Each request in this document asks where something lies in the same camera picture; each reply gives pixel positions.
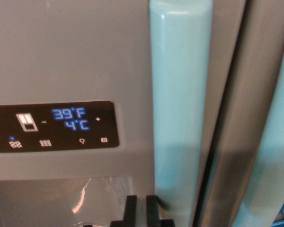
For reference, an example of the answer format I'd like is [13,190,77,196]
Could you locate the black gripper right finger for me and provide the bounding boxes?
[146,195,176,227]

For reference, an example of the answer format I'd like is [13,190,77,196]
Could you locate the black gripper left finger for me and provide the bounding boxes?
[110,195,138,227]

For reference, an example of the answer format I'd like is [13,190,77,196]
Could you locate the teal handle of dispenser door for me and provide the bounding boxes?
[148,0,214,227]

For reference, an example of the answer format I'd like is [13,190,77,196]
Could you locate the grey fridge door with dispenser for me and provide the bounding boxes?
[0,0,247,227]

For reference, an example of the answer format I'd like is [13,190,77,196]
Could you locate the plain grey fridge door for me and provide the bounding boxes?
[198,0,284,227]

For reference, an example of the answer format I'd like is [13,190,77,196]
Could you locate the clear plastic dispenser lever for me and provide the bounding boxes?
[71,175,133,214]

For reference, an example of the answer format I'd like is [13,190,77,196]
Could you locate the black control panel blue digits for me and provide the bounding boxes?
[0,100,120,154]

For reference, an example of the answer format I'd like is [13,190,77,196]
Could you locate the teal handle of plain door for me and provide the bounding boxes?
[231,7,284,227]

